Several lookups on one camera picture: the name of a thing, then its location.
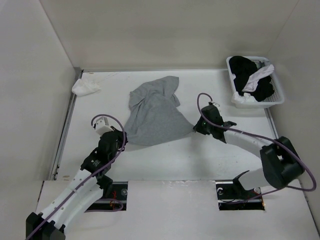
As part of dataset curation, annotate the grey tank top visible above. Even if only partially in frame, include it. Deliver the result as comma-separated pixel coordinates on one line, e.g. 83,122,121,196
124,76,193,146

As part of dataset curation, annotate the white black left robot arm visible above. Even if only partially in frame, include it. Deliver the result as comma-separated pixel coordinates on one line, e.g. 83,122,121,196
25,129,128,240

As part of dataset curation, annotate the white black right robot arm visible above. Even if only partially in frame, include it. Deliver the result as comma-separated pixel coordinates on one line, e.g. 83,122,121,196
193,102,305,198

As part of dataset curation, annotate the white tank top in basket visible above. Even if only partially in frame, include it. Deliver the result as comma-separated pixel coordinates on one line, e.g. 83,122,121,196
231,64,275,104

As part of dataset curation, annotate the black tank top in basket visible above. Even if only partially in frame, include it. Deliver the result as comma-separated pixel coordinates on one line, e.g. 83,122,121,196
229,56,275,102

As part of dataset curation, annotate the white folded tank top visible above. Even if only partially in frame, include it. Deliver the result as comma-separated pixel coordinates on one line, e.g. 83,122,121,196
71,78,101,97

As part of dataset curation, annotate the white plastic laundry basket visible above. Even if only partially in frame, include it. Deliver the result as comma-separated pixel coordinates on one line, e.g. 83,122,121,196
226,56,285,108

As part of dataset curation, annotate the white front cover board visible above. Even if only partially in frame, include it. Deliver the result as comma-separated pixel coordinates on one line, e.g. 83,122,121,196
27,178,317,240

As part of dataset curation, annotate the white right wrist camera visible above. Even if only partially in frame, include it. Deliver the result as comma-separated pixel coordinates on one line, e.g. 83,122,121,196
208,101,220,108

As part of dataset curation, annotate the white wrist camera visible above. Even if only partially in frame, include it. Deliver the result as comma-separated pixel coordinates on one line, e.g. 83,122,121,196
92,116,114,136
208,101,220,108

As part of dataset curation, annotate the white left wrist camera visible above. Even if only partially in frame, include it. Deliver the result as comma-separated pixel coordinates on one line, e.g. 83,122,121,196
92,116,114,136

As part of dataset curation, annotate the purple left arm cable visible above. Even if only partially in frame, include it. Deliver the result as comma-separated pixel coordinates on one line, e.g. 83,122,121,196
24,114,130,240

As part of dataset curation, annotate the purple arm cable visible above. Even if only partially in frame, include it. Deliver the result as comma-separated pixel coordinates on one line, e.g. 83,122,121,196
24,114,130,240
196,93,317,198

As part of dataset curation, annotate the aluminium table edge rail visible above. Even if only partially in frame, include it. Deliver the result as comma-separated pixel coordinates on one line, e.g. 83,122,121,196
48,66,83,181

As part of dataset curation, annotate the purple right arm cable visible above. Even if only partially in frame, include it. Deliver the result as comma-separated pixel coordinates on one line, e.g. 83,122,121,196
196,93,317,198

